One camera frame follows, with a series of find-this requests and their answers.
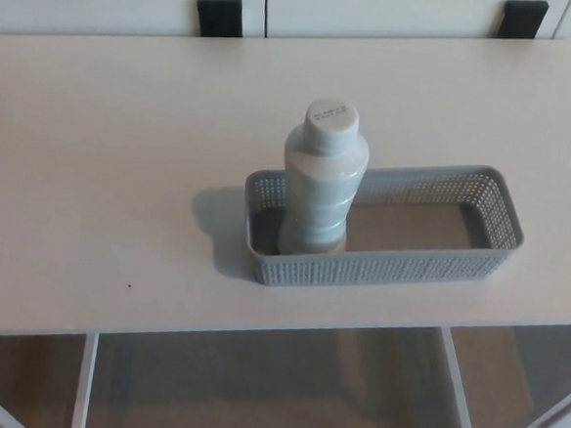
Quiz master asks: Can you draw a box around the grey perforated plastic basket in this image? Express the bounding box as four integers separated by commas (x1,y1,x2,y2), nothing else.
239,147,531,305

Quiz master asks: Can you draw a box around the white desk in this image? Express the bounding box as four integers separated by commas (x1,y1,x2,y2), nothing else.
0,0,571,428

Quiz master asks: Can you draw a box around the white plastic bottle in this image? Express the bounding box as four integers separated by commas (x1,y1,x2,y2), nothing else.
276,95,373,260

